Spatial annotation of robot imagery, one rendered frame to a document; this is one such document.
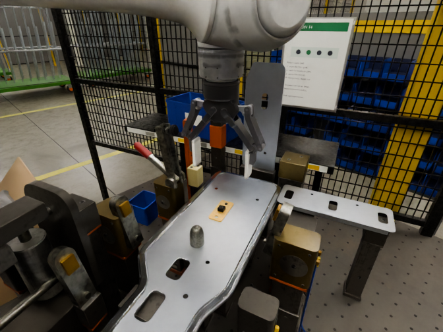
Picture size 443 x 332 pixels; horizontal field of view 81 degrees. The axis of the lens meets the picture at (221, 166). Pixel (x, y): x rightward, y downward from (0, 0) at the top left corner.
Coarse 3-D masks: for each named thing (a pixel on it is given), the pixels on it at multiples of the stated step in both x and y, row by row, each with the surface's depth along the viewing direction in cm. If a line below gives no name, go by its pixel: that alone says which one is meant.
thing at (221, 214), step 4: (224, 200) 72; (220, 204) 70; (224, 204) 70; (228, 204) 70; (232, 204) 70; (216, 208) 69; (220, 208) 67; (224, 208) 67; (228, 208) 69; (212, 212) 67; (216, 212) 67; (220, 212) 67; (224, 212) 67; (208, 216) 66; (212, 216) 66; (220, 216) 66; (224, 216) 66; (216, 220) 65; (220, 220) 65
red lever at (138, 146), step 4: (136, 144) 70; (140, 144) 71; (136, 148) 70; (140, 148) 70; (144, 148) 70; (140, 152) 70; (144, 152) 70; (148, 152) 70; (144, 156) 70; (148, 156) 70; (152, 156) 71; (152, 160) 70; (156, 160) 70; (156, 164) 70; (160, 164) 70; (160, 168) 70; (164, 168) 70; (164, 172) 70; (176, 176) 70; (176, 180) 70
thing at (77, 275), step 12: (60, 252) 43; (72, 252) 44; (60, 264) 43; (72, 264) 44; (60, 276) 43; (72, 276) 44; (84, 276) 47; (72, 288) 45; (84, 288) 47; (72, 300) 46; (84, 300) 47
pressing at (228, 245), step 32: (224, 192) 76; (256, 192) 76; (192, 224) 64; (224, 224) 64; (256, 224) 64; (160, 256) 55; (192, 256) 55; (224, 256) 55; (160, 288) 48; (192, 288) 48; (224, 288) 48; (128, 320) 43; (160, 320) 43; (192, 320) 43
